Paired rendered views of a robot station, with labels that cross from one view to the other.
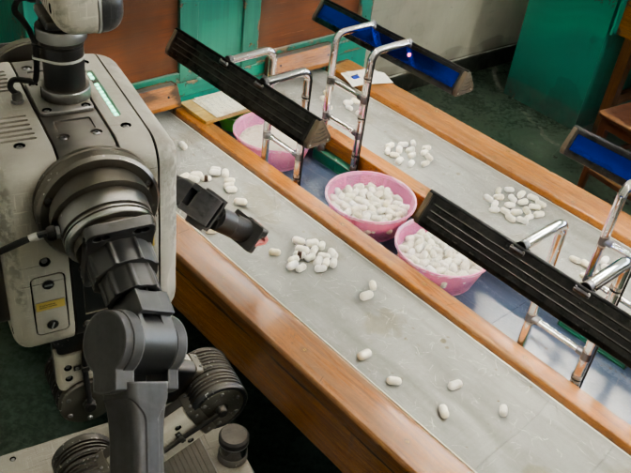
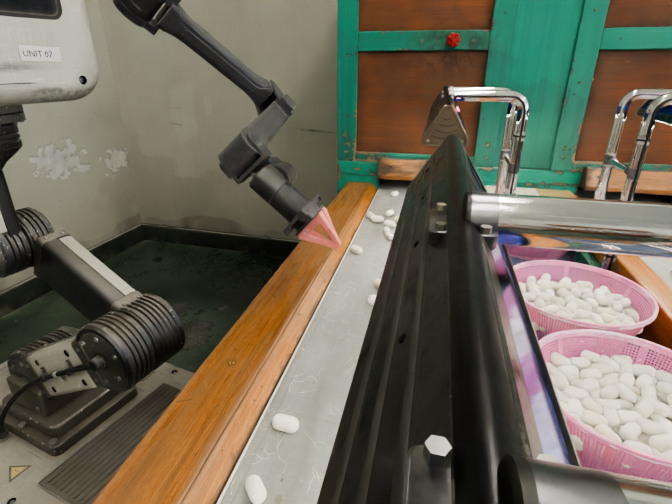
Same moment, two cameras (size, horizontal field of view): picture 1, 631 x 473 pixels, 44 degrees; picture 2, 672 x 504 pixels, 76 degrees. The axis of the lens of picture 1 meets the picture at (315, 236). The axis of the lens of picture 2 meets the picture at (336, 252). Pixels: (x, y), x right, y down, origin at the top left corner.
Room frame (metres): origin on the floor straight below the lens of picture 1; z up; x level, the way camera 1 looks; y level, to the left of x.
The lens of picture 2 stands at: (1.13, -0.54, 1.18)
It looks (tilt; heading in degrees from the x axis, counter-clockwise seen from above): 24 degrees down; 59
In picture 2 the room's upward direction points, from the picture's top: straight up
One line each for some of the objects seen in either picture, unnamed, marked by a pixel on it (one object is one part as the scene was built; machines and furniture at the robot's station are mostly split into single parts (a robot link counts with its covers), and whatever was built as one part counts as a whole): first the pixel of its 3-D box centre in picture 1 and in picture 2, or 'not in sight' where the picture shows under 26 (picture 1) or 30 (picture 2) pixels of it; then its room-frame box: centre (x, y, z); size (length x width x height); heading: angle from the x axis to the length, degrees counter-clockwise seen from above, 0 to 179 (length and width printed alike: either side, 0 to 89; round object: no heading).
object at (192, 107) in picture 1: (233, 101); (521, 195); (2.37, 0.33, 0.77); 0.33 x 0.15 x 0.01; 136
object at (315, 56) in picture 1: (301, 60); (634, 180); (2.65, 0.13, 0.83); 0.30 x 0.06 x 0.07; 136
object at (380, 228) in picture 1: (368, 208); (571, 309); (1.91, -0.14, 0.72); 0.27 x 0.27 x 0.10
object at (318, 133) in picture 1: (242, 82); (445, 108); (1.90, 0.25, 1.08); 0.62 x 0.08 x 0.07; 46
